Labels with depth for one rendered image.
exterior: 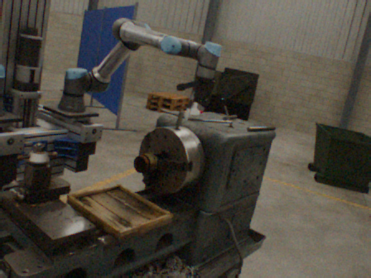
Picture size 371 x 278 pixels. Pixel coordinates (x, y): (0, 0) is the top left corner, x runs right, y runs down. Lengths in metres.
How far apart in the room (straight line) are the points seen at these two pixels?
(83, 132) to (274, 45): 10.06
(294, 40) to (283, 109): 2.17
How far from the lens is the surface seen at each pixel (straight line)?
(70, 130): 1.97
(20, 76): 1.92
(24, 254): 1.20
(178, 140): 1.55
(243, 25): 11.88
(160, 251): 1.64
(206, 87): 1.54
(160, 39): 1.53
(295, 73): 11.40
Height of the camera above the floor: 1.57
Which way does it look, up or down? 12 degrees down
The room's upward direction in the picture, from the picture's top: 11 degrees clockwise
